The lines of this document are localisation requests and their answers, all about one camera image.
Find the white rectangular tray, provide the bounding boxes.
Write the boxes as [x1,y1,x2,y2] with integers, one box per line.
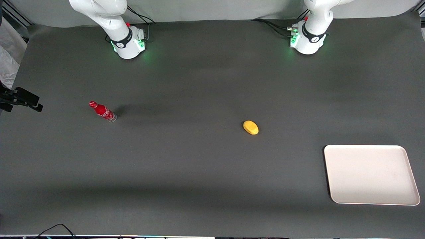
[324,145,421,206]

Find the white crumpled cloth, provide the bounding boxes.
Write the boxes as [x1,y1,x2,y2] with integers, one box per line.
[0,16,28,89]

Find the red cola bottle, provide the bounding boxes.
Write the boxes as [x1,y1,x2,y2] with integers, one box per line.
[89,101,117,122]

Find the yellow lemon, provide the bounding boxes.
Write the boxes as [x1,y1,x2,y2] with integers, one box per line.
[243,120,259,135]

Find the aluminium frame profile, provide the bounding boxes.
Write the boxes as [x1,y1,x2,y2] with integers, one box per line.
[3,0,34,28]

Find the thin black looped cable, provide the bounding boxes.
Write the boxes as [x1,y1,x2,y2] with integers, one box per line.
[33,224,77,239]

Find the black right arm base cables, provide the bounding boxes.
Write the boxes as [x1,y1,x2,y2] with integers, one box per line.
[127,6,156,42]

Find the black arm base cables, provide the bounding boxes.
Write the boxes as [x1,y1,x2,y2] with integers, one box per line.
[127,6,156,42]
[252,9,310,38]

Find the black left arm base cables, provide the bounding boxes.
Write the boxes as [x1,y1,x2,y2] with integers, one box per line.
[252,9,310,38]

